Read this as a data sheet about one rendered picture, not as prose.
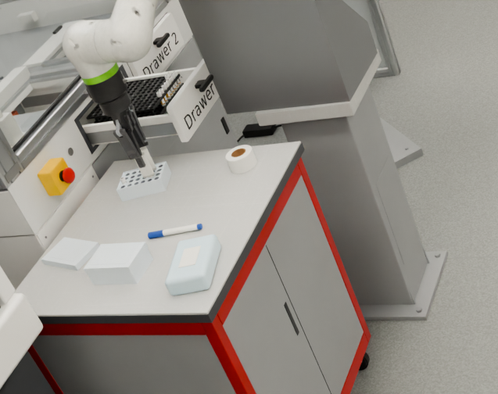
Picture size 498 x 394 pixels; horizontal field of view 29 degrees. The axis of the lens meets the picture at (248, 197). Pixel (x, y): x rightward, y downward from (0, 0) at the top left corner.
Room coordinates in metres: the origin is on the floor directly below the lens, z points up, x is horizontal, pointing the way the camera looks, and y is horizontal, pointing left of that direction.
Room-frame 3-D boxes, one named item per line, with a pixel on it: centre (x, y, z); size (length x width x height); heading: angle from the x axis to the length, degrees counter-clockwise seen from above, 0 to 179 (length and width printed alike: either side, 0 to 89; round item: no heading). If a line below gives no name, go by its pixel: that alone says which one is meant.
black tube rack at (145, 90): (2.51, 0.18, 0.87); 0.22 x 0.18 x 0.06; 56
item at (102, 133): (2.52, 0.19, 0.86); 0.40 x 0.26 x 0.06; 56
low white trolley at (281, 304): (2.06, 0.24, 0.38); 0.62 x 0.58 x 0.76; 146
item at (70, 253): (2.08, 0.45, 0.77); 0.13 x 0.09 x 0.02; 42
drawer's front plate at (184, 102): (2.40, 0.01, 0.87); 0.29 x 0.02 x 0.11; 146
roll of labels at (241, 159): (2.15, -0.02, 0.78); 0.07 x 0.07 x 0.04
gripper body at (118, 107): (2.23, 0.21, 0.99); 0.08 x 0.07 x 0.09; 161
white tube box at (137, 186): (2.25, 0.23, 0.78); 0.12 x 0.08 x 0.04; 71
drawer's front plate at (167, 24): (2.82, 0.08, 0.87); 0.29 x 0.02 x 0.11; 146
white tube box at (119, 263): (1.91, 0.33, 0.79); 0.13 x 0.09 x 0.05; 55
